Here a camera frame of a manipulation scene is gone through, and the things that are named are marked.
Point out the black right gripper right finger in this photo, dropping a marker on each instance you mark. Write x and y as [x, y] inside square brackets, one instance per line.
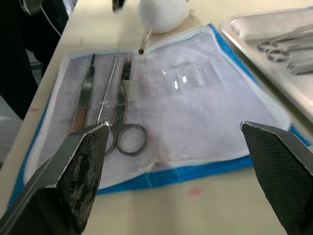
[281, 171]

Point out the blue surgical instrument pack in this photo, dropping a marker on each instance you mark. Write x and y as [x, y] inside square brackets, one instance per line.
[195, 110]

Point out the steel scissors with round rings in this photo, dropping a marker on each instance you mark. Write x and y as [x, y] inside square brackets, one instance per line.
[127, 71]

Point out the steel tweezers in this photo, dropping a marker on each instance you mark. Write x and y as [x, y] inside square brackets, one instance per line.
[303, 66]

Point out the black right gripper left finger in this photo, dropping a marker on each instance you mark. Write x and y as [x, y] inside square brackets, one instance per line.
[73, 171]

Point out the zipper pull with brown bead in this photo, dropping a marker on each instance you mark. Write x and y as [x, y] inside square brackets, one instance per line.
[143, 44]

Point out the wide steel forceps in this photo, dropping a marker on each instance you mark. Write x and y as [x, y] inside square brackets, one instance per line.
[84, 98]

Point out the rectangular metal tray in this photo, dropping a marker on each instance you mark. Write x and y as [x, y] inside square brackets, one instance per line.
[247, 28]

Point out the thin steel probe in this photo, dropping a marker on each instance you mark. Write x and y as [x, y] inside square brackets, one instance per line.
[108, 85]

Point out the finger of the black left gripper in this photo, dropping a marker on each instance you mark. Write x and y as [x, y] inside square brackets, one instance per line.
[118, 4]

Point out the small steel scissors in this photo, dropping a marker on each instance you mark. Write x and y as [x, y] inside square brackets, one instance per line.
[293, 33]

